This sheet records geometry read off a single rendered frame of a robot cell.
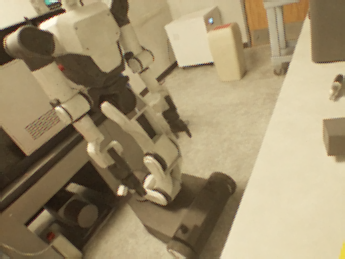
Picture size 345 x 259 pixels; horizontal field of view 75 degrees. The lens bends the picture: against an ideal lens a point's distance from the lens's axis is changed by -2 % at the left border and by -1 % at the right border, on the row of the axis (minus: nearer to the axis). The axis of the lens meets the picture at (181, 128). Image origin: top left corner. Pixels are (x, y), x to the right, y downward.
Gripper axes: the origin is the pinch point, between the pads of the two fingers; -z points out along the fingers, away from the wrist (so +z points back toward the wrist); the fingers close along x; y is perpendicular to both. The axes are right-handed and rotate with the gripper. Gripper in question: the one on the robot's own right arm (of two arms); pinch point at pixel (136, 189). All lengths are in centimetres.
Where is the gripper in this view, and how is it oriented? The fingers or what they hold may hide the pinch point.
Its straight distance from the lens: 119.3
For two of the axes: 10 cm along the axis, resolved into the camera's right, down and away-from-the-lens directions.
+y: 5.2, -6.1, 6.0
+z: -4.7, -7.9, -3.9
